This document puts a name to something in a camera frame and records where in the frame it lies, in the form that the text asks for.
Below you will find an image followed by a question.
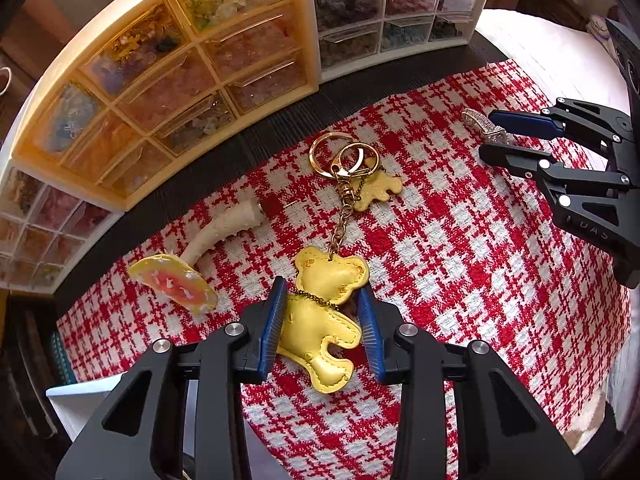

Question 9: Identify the yellow mushroom ornament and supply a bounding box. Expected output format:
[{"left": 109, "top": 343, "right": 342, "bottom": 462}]
[{"left": 127, "top": 199, "right": 266, "bottom": 317}]

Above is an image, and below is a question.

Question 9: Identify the red white houndstooth cloth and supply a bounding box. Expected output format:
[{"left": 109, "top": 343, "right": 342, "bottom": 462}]
[{"left": 55, "top": 57, "right": 633, "bottom": 480}]

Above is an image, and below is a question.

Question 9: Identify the silver rhinestone hair clip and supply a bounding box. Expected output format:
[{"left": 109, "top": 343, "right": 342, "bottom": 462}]
[{"left": 461, "top": 108, "right": 509, "bottom": 145}]

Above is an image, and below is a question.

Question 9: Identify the white quilted bedding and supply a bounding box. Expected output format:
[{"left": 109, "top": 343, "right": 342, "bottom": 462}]
[{"left": 472, "top": 7, "right": 640, "bottom": 171}]

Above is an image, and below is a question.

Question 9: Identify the yellow bead drawer organizer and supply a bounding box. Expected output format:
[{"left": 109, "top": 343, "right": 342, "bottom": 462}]
[{"left": 10, "top": 0, "right": 321, "bottom": 212}]

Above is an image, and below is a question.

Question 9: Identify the row of books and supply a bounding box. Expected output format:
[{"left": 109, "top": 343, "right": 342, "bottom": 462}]
[{"left": 47, "top": 330, "right": 76, "bottom": 384}]

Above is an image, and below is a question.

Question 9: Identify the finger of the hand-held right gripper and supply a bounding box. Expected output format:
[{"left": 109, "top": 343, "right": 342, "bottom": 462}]
[
  {"left": 477, "top": 142, "right": 629, "bottom": 194},
  {"left": 489, "top": 97, "right": 634, "bottom": 149}
]

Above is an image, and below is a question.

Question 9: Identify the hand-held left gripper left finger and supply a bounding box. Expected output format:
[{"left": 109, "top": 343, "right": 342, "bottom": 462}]
[{"left": 55, "top": 276, "right": 289, "bottom": 480}]

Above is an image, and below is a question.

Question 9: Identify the light blue cardboard box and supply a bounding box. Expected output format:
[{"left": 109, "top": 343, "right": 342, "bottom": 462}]
[{"left": 46, "top": 374, "right": 201, "bottom": 462}]

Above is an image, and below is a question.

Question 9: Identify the yellow bear keychain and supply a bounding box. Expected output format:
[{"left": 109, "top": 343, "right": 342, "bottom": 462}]
[{"left": 276, "top": 131, "right": 404, "bottom": 394}]

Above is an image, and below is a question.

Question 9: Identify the brown checkered blanket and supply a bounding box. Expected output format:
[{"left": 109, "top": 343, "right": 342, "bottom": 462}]
[{"left": 570, "top": 385, "right": 617, "bottom": 453}]

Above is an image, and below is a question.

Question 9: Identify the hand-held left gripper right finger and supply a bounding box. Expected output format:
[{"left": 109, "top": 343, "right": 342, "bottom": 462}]
[{"left": 356, "top": 287, "right": 586, "bottom": 480}]

